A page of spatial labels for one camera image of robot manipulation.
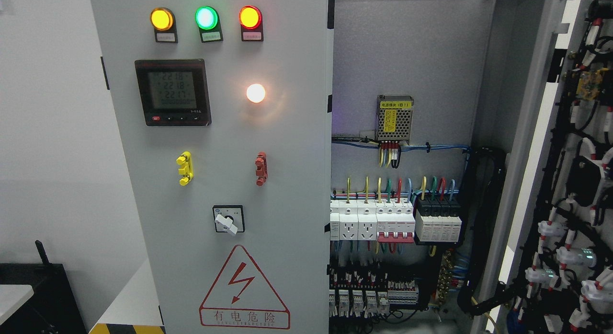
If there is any white rotary selector switch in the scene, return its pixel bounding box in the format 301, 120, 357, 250
212, 205, 245, 236

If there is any yellow terminal post block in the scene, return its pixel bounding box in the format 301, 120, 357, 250
176, 151, 193, 187

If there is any grey cabinet door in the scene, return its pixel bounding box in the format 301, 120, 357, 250
91, 0, 334, 334
467, 0, 612, 334

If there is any black cable loom right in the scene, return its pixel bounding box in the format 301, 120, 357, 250
456, 147, 507, 316

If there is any yellow indicator lamp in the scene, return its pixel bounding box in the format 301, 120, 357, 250
150, 7, 178, 43

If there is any white glowing indicator lamp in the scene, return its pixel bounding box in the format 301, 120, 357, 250
246, 83, 266, 104

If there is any green indicator lamp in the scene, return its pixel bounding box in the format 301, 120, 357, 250
194, 6, 223, 42

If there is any metal mesh power supply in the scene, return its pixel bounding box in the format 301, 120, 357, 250
375, 94, 414, 142

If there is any lower relay terminal row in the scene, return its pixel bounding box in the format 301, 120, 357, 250
328, 261, 420, 319

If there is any red high voltage warning sticker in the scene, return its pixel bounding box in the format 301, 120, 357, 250
199, 245, 291, 330

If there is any white socket breaker row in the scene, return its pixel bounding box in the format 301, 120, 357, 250
329, 199, 416, 243

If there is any red indicator lamp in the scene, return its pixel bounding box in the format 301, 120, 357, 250
238, 6, 263, 42

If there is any black white surge protector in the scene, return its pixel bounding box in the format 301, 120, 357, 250
415, 198, 463, 243

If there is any black box with antenna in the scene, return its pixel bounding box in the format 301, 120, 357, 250
0, 240, 88, 334

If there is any black digital power meter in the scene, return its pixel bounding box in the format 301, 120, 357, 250
135, 58, 212, 127

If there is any red terminal post block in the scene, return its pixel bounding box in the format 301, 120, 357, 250
254, 152, 268, 187

